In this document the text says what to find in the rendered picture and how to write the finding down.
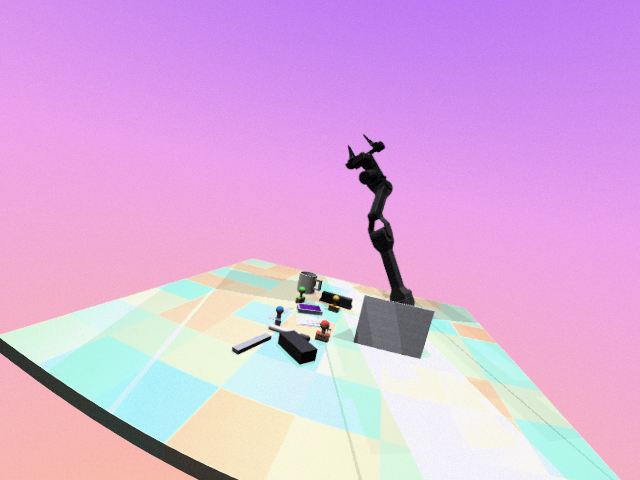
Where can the dark grey mug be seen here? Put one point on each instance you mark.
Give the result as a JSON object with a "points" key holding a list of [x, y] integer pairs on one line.
{"points": [[308, 281]]}

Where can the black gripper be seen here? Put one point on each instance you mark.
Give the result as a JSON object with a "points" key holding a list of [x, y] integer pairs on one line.
{"points": [[377, 147]]}

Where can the red-knobbed rubber stamp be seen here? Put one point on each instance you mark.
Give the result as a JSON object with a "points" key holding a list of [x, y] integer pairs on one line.
{"points": [[323, 336]]}

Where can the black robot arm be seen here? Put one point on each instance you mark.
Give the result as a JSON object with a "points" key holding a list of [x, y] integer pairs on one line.
{"points": [[382, 239]]}

